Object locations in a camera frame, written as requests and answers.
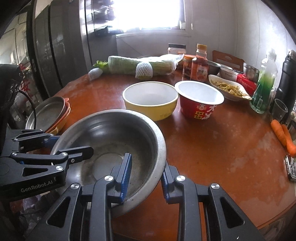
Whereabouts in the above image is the metal object at edge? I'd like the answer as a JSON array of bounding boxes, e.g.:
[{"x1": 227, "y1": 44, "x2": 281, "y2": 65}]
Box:
[{"x1": 285, "y1": 155, "x2": 296, "y2": 183}]

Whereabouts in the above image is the round steel plate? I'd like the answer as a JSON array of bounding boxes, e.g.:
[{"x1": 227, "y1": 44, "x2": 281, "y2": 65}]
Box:
[{"x1": 25, "y1": 96, "x2": 66, "y2": 131}]

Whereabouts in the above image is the glass sliding door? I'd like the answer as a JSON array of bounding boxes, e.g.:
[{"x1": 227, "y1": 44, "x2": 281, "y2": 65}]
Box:
[{"x1": 0, "y1": 9, "x2": 45, "y2": 112}]

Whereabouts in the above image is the red tissue pack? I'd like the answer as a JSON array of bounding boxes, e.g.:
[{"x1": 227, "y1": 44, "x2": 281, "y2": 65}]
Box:
[{"x1": 236, "y1": 74, "x2": 257, "y2": 97}]

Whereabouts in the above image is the red chili sauce jar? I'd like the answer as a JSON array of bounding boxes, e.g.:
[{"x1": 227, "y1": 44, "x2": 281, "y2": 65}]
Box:
[{"x1": 182, "y1": 55, "x2": 196, "y2": 80}]

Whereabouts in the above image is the yellow bowl with handle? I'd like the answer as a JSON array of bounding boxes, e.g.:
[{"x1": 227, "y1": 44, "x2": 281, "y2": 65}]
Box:
[{"x1": 122, "y1": 81, "x2": 179, "y2": 121}]

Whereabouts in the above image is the pink plastic plate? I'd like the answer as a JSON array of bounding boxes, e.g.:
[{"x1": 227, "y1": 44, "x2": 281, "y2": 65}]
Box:
[{"x1": 45, "y1": 96, "x2": 67, "y2": 132}]

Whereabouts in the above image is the yellow shell-shaped plate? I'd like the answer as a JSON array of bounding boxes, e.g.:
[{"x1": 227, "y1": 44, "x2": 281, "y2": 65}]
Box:
[{"x1": 48, "y1": 107, "x2": 71, "y2": 135}]

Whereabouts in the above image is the grey steel bowl behind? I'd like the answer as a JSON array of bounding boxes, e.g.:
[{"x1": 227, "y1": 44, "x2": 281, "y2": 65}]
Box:
[{"x1": 208, "y1": 60, "x2": 221, "y2": 75}]

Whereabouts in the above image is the red instant noodle bowl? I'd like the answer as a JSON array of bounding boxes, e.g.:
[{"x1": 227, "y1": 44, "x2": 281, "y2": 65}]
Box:
[{"x1": 175, "y1": 80, "x2": 224, "y2": 120}]

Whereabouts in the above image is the green lettuce bunch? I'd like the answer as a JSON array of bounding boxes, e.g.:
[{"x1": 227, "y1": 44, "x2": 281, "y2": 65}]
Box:
[{"x1": 93, "y1": 60, "x2": 110, "y2": 74}]

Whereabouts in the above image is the black cable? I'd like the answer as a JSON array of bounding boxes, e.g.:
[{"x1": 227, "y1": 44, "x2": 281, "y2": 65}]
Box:
[{"x1": 17, "y1": 89, "x2": 38, "y2": 130}]

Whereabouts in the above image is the black thermos flask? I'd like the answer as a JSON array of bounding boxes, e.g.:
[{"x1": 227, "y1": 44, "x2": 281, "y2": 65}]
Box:
[{"x1": 275, "y1": 50, "x2": 296, "y2": 116}]

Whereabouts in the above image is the dark grey refrigerator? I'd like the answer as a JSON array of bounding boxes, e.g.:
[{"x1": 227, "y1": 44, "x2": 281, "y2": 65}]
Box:
[{"x1": 25, "y1": 0, "x2": 118, "y2": 98}]

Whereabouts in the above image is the small steel bowl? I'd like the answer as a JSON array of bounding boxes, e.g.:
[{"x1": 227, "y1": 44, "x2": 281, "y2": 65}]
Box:
[{"x1": 243, "y1": 62, "x2": 260, "y2": 83}]

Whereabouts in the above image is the foam-netted fruit right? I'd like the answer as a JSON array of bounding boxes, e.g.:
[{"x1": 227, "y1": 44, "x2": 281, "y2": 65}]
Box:
[{"x1": 135, "y1": 62, "x2": 153, "y2": 80}]

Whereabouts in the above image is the orange-capped sauce bottle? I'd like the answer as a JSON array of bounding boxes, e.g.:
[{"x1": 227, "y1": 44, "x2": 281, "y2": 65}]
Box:
[{"x1": 190, "y1": 44, "x2": 209, "y2": 82}]

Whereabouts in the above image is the green drink bottle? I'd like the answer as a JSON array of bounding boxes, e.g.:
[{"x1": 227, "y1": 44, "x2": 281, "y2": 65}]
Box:
[{"x1": 250, "y1": 49, "x2": 278, "y2": 114}]

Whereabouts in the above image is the foam-netted fruit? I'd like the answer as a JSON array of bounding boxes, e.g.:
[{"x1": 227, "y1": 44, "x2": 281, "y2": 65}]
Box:
[
  {"x1": 135, "y1": 62, "x2": 153, "y2": 80},
  {"x1": 88, "y1": 68, "x2": 103, "y2": 81}
]

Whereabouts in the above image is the orange carrot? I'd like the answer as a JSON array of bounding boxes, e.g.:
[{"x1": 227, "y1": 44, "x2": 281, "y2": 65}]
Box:
[
  {"x1": 281, "y1": 125, "x2": 296, "y2": 158},
  {"x1": 270, "y1": 120, "x2": 287, "y2": 147}
]

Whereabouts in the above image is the clear drinking glass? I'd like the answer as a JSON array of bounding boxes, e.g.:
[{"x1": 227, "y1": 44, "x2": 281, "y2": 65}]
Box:
[{"x1": 271, "y1": 98, "x2": 288, "y2": 122}]

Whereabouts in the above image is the white dish of food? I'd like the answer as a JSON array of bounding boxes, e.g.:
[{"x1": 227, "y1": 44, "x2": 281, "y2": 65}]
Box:
[{"x1": 208, "y1": 75, "x2": 252, "y2": 101}]

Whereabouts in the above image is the wrapped napa cabbage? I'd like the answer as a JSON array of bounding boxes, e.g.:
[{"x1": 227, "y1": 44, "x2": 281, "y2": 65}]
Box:
[{"x1": 108, "y1": 54, "x2": 184, "y2": 76}]

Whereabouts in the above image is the white ceramic bowl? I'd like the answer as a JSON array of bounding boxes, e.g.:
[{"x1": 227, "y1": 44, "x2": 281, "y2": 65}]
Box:
[{"x1": 219, "y1": 67, "x2": 238, "y2": 82}]

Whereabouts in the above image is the stainless steel bowl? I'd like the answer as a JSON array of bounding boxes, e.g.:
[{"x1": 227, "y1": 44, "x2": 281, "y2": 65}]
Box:
[{"x1": 51, "y1": 109, "x2": 167, "y2": 217}]

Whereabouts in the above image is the foam-netted fruit left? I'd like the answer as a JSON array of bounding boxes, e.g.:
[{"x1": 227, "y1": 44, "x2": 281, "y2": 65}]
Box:
[{"x1": 88, "y1": 68, "x2": 103, "y2": 81}]

